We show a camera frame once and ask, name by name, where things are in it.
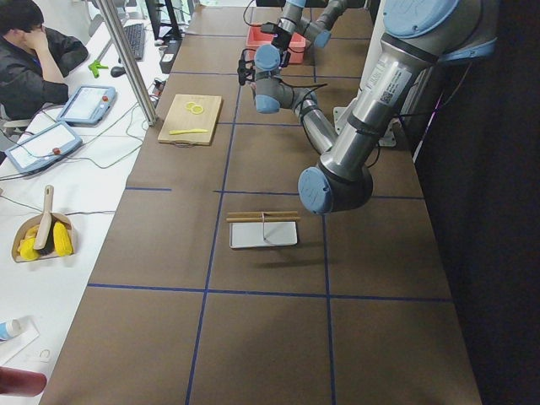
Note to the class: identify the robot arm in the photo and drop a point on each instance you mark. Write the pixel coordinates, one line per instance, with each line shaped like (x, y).
(317, 32)
(417, 35)

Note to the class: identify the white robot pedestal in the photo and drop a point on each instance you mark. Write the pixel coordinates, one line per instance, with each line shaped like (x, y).
(363, 98)

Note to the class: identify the teach pendant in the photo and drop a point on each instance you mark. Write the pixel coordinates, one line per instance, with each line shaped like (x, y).
(44, 148)
(87, 106)

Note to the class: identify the green plastic tool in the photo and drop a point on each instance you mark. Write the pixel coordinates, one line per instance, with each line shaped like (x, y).
(95, 67)

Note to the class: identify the person in black jacket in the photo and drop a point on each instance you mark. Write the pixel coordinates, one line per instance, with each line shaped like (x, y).
(35, 60)

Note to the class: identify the black keyboard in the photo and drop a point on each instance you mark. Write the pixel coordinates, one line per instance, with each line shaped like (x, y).
(135, 34)

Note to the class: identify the inner wooden rack rod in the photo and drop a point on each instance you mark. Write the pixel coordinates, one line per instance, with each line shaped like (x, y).
(263, 219)

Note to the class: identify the far teach pendant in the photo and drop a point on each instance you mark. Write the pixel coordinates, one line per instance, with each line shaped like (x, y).
(87, 106)

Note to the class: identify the near teach pendant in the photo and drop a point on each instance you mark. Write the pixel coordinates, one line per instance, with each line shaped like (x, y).
(44, 148)

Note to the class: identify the bamboo cutting board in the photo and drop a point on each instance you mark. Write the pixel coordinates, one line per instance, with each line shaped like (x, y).
(179, 118)

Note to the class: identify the yellow plastic knife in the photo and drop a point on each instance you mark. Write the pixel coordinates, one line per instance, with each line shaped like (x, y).
(187, 131)

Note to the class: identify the pink plastic bin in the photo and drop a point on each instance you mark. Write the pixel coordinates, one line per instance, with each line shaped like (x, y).
(255, 38)

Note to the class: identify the front lemon slice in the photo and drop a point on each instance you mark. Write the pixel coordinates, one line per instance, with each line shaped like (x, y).
(196, 109)

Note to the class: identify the red cylinder bottle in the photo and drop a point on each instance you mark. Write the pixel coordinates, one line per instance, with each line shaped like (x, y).
(22, 383)

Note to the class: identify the aluminium frame post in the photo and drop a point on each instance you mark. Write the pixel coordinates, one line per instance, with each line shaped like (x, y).
(119, 39)

